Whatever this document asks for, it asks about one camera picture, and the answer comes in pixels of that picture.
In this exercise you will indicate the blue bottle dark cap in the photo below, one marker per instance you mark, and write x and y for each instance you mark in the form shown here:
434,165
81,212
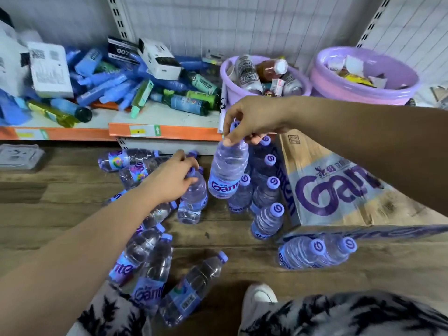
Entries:
66,106

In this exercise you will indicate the dark bottle mint label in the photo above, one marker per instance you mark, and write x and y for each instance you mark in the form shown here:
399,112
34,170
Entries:
204,83

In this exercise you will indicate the pile of blue tubes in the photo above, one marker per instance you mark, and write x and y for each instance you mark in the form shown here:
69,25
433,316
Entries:
101,87

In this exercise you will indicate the person's right forearm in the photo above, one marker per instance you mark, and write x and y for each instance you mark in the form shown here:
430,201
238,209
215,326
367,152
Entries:
367,143

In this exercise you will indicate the person's left forearm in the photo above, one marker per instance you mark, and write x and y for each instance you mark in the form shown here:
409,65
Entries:
70,262

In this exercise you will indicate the small purple plastic basin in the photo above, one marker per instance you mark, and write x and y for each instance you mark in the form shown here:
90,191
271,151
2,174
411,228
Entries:
231,90

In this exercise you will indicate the white orange-edged store shelf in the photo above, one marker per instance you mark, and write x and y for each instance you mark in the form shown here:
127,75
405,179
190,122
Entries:
105,117

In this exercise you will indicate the water bottle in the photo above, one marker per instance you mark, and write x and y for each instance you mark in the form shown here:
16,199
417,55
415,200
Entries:
225,171
192,202

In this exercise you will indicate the pile of water bottles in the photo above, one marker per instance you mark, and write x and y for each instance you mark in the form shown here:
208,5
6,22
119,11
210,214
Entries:
154,265

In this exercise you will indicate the brown carton purple print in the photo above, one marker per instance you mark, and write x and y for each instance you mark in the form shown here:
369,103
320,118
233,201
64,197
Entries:
301,157

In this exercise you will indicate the silver patterned can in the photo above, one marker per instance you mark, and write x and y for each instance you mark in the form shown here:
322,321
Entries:
292,86

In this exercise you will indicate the yellow green bottle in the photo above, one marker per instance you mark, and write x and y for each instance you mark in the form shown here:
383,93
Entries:
52,115

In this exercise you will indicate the price label green arrow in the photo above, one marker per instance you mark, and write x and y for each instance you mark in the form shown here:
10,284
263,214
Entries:
143,131

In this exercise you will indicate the orange flat packet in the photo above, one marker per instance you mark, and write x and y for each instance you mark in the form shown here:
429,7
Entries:
105,105

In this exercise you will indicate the green white slim box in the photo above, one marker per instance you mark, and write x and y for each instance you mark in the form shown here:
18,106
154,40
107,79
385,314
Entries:
141,96

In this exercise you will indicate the dark bottle blue label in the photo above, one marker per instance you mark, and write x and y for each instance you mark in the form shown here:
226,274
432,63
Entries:
185,104

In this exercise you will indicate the yellow snack packet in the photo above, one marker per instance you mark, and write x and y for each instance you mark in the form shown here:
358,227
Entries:
357,80

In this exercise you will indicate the brown drink bottle white cap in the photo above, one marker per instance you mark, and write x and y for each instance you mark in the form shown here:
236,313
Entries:
269,70

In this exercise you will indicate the white paper packet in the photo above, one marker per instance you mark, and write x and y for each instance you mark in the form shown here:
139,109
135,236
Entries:
353,64
336,62

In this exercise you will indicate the pink plastic basin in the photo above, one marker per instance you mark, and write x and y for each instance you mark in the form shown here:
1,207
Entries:
325,89

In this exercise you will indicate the person's left hand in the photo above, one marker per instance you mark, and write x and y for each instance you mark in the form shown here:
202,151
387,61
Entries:
171,181

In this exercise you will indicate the person's white shoe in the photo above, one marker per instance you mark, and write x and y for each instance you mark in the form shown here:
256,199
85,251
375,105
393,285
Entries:
259,297

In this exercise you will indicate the large purple plastic basin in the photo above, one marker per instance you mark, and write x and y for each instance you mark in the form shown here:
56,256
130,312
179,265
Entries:
395,71

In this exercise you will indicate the dark bottle green label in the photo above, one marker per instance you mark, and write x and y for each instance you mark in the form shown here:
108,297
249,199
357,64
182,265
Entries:
199,97

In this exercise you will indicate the small white red box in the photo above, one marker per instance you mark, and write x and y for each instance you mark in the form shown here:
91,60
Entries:
277,86

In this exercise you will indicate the clear plastic lid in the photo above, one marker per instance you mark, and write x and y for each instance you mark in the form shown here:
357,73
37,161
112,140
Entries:
21,156

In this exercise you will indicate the black white patterned trousers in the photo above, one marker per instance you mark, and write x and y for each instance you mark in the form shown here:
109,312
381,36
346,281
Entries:
350,314

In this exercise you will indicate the person's right hand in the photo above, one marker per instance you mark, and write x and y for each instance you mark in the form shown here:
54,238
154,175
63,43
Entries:
255,118

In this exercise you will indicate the white printed carton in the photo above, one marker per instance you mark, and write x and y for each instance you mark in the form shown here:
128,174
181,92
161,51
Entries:
10,62
49,68

